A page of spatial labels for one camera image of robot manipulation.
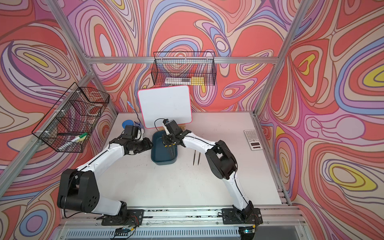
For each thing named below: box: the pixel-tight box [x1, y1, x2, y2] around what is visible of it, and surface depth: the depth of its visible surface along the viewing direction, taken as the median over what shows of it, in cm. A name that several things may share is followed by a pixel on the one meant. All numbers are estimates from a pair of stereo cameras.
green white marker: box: [58, 132, 89, 151], surface depth 73 cm
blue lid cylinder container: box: [122, 119, 135, 129], surface depth 90 cm
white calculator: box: [244, 129, 263, 151], surface depth 103 cm
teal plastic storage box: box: [151, 130, 178, 166], surface depth 98 cm
